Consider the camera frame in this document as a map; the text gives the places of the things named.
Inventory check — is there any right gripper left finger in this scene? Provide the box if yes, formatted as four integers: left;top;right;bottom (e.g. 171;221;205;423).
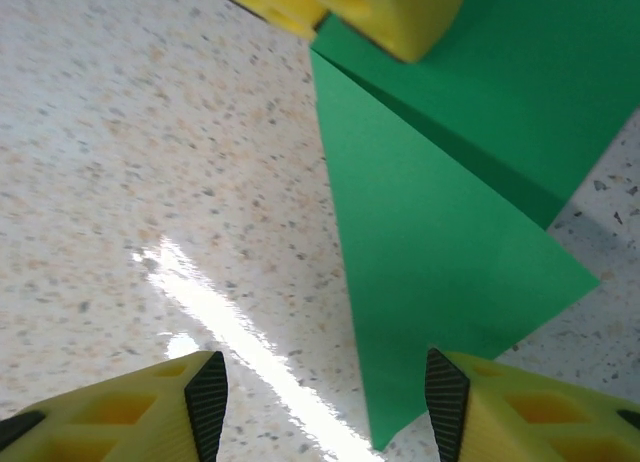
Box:
0;350;229;462

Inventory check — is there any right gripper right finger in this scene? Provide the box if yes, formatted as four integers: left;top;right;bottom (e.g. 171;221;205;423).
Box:
424;347;640;462

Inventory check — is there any green square paper sheet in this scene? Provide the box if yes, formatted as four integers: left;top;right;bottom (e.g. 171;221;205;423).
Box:
309;0;640;452

